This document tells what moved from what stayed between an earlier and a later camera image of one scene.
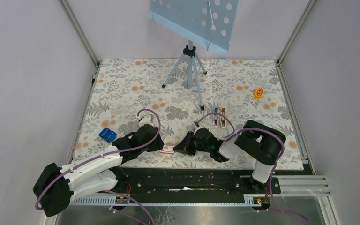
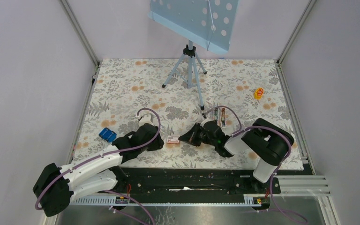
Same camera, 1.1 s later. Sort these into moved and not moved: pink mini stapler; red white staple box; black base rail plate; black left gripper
Moved: red white staple box
Not moved: pink mini stapler; black left gripper; black base rail plate
